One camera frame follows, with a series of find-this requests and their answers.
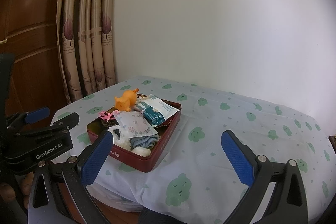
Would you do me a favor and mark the white floral print sachet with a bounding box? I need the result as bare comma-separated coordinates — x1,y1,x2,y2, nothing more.
113,112,158,141

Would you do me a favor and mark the white fluffy plush item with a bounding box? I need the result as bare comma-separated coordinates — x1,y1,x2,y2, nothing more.
108,127,132,151

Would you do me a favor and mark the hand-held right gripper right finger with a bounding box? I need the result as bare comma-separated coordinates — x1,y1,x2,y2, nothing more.
221,130,308,224

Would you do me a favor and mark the red tin box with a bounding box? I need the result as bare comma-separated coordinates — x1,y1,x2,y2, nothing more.
87,94,182,173

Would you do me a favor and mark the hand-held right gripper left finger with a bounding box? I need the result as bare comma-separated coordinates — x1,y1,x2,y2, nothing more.
28,130,114,224

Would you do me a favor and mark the pink ribbon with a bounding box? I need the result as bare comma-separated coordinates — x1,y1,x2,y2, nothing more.
98,110,117,122

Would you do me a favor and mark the person's left hand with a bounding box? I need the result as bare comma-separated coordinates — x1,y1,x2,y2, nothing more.
0,176,32,203

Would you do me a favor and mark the teal white wet wipes packet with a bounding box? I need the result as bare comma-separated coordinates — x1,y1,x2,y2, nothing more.
134,94,176,127

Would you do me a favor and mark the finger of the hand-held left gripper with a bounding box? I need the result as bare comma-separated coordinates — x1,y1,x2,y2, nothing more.
5,107,50,132
51,112,80,133

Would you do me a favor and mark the brown wooden door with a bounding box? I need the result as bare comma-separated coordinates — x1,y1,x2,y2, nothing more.
0,0,71,119

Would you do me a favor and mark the orange plush toy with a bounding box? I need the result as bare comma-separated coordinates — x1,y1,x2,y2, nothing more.
114,88,140,112

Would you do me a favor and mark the beige leaf print curtain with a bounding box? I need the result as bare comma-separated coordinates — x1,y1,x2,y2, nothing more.
56,0,120,105

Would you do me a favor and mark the light blue towel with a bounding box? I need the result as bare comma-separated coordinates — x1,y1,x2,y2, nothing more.
129,134,160,149

